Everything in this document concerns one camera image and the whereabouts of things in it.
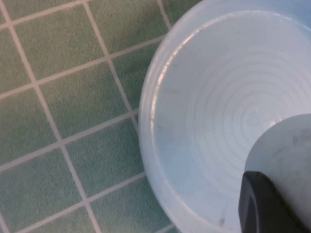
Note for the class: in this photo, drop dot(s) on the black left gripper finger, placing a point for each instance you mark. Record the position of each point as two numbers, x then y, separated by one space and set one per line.
264 208

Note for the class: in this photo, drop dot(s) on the white plastic bowl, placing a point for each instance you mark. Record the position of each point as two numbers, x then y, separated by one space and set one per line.
206 102

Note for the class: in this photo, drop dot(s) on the light blue round plate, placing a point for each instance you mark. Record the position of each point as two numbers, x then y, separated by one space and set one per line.
305 6

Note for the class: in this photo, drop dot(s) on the green checked tablecloth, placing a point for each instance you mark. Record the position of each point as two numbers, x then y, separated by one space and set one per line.
60 116

